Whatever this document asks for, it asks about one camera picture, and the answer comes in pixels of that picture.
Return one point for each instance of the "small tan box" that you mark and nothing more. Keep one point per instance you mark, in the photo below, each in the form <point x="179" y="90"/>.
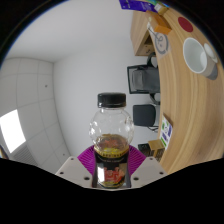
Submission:
<point x="162" y="8"/>

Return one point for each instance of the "white mug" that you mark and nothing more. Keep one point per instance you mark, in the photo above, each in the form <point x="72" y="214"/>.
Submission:
<point x="196" y="56"/>

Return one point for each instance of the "flat round red coaster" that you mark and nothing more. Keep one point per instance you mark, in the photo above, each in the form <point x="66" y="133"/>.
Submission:
<point x="185" y="24"/>

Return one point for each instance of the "ceiling light panel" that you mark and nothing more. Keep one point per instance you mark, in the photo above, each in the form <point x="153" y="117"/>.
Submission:
<point x="11" y="131"/>

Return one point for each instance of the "wooden side cabinet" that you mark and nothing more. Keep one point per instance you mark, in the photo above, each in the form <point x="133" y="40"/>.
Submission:
<point x="142" y="33"/>

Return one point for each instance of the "orange-brown box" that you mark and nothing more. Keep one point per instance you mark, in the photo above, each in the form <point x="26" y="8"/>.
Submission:
<point x="160" y="23"/>

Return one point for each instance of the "purple pouch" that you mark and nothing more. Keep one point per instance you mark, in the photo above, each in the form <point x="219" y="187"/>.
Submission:
<point x="136" y="5"/>

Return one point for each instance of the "black office chair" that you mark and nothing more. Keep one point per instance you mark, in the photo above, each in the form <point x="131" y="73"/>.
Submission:
<point x="145" y="115"/>

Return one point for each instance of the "white green printed leaflet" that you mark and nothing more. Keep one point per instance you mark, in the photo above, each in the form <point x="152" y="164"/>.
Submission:
<point x="166" y="131"/>

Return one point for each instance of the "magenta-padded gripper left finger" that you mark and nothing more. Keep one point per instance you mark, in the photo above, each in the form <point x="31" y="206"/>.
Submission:
<point x="85" y="163"/>

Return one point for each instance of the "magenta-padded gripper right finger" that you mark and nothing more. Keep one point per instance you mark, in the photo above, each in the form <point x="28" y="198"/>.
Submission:
<point x="138" y="163"/>

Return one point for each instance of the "grey mesh office chair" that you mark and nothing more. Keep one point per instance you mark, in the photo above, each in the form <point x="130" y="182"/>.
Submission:
<point x="143" y="80"/>

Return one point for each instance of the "clear drink bottle black cap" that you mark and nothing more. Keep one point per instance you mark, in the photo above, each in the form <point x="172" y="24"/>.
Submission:
<point x="111" y="133"/>

